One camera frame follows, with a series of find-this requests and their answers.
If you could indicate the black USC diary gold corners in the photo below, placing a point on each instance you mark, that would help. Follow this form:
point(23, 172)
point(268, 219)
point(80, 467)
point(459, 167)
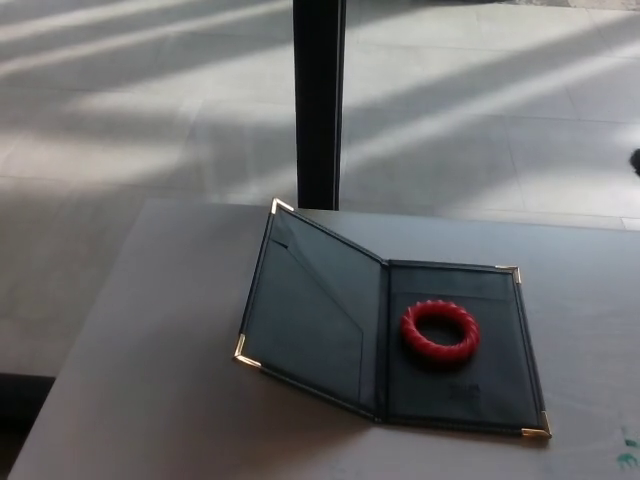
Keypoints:
point(310, 310)

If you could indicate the small black object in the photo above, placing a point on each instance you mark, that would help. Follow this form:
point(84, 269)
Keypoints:
point(635, 161)

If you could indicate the black window frame post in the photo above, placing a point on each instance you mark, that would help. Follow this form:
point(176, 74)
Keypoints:
point(317, 100)

